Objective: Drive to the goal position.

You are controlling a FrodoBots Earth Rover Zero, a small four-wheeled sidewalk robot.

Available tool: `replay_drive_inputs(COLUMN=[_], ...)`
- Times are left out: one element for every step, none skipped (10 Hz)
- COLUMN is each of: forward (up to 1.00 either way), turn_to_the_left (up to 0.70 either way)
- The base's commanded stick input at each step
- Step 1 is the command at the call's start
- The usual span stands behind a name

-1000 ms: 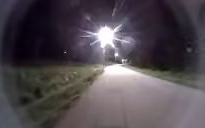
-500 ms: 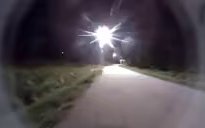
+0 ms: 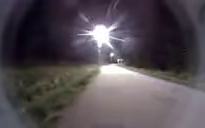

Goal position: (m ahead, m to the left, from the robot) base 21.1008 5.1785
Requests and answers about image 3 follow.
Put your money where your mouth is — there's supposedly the street lamp pole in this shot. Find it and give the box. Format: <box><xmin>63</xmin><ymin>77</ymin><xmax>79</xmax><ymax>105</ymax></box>
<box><xmin>91</xmin><ymin>23</ymin><xmax>111</xmax><ymax>66</ymax></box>

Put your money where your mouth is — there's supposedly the grey paved path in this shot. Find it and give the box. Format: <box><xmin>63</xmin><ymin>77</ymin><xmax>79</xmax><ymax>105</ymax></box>
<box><xmin>54</xmin><ymin>63</ymin><xmax>205</xmax><ymax>128</ymax></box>

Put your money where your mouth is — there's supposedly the grass verge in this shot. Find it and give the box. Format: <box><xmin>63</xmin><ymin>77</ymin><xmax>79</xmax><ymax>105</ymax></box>
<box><xmin>3</xmin><ymin>63</ymin><xmax>102</xmax><ymax>128</ymax></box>
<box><xmin>118</xmin><ymin>63</ymin><xmax>205</xmax><ymax>93</ymax></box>

